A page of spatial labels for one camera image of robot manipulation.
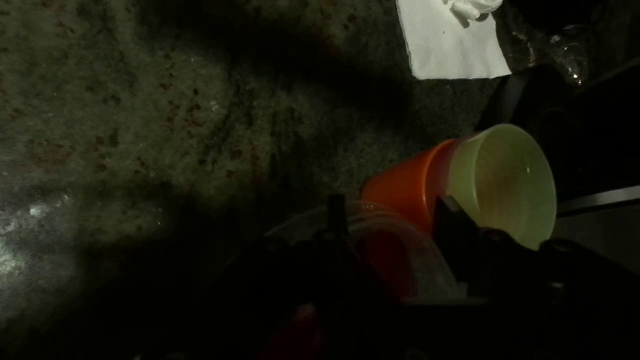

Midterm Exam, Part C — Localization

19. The white paper napkin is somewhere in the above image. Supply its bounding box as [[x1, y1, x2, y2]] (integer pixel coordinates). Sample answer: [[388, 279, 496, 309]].
[[395, 0, 514, 82]]

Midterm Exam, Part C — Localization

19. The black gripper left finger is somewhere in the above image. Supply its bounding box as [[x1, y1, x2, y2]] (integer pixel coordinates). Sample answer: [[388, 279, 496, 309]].
[[322, 191, 359, 296]]

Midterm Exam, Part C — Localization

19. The orange plastic cup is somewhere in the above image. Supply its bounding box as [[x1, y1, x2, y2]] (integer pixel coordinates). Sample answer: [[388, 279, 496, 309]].
[[359, 138, 462, 301]]

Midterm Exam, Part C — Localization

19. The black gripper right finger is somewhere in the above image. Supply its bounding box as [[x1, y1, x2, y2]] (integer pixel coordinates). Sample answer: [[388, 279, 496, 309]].
[[430, 193, 509, 301]]

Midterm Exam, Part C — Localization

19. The clear plastic container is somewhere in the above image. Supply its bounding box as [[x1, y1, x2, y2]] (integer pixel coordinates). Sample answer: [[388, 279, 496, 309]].
[[266, 198, 473, 307]]

